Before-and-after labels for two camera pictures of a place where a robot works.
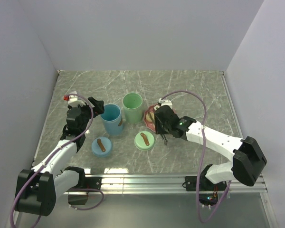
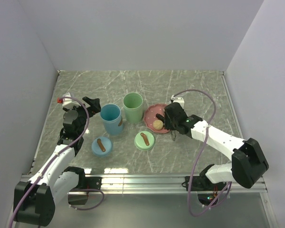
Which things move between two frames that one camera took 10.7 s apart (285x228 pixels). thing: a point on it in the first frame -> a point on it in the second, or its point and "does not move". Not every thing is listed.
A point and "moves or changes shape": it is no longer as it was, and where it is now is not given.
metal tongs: x=164 y=137 moves or changes shape
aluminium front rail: x=165 y=184 does not move
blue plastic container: x=112 y=119 does not move
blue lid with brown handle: x=101 y=146 does not move
